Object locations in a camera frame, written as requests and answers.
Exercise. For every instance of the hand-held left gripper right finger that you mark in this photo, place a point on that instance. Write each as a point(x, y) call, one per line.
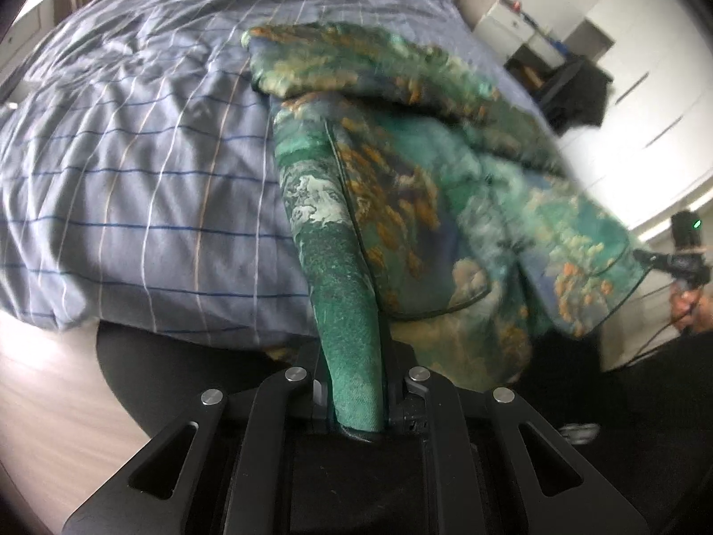
point(440, 412)

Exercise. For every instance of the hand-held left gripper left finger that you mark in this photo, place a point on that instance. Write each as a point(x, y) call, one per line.
point(273, 412)

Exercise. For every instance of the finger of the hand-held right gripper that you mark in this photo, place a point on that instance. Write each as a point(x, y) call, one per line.
point(654, 259)

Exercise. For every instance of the green printed jacket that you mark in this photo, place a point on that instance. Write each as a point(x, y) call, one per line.
point(401, 178)

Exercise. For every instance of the person's right hand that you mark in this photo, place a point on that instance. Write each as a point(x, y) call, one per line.
point(696, 312)

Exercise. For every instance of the person's dark pants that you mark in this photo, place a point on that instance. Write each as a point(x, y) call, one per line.
point(167, 379)

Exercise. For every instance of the grey shoe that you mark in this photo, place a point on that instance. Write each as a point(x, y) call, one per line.
point(579, 433)

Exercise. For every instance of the dark jacket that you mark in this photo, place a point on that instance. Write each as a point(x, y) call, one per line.
point(579, 95)

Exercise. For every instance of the white wardrobe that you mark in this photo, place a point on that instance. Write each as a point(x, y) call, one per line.
point(657, 67)

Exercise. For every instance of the wooden chair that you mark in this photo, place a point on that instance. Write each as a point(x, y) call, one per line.
point(529, 73)

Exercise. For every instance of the blue desk item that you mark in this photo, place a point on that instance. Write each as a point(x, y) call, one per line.
point(558, 45)

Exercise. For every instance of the white bedside drawer unit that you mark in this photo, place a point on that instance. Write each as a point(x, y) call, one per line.
point(490, 22)

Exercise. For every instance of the blue plaid duvet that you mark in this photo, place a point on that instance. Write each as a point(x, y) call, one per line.
point(139, 150)

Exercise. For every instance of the white window cabinet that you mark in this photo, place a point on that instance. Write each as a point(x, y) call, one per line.
point(25, 39)

